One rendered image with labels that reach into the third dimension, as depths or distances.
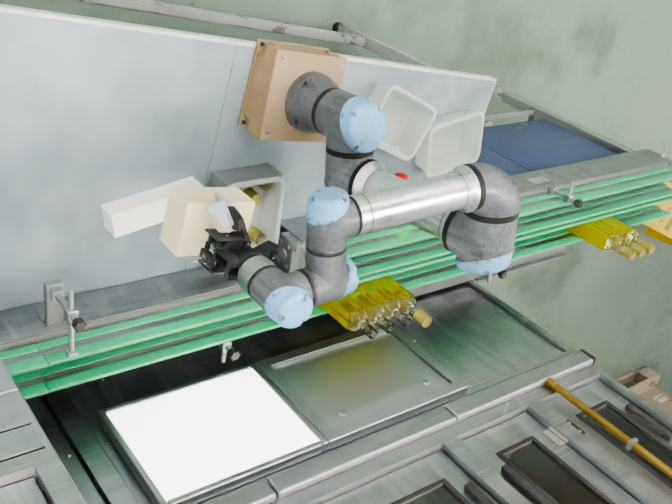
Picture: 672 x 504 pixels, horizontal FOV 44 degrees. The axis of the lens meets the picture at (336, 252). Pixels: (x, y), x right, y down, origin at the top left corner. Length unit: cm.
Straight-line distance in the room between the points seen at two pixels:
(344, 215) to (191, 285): 78
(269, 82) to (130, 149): 36
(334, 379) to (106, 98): 91
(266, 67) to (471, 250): 68
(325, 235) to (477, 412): 92
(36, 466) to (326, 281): 57
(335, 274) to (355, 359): 80
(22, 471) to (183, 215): 57
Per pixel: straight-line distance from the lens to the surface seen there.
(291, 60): 201
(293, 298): 144
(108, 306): 206
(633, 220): 334
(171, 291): 212
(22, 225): 197
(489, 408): 227
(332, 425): 205
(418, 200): 154
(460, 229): 172
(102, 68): 189
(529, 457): 220
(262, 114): 201
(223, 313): 208
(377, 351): 233
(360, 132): 190
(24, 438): 146
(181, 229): 167
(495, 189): 164
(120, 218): 198
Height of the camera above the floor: 241
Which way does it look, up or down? 41 degrees down
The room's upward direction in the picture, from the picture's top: 128 degrees clockwise
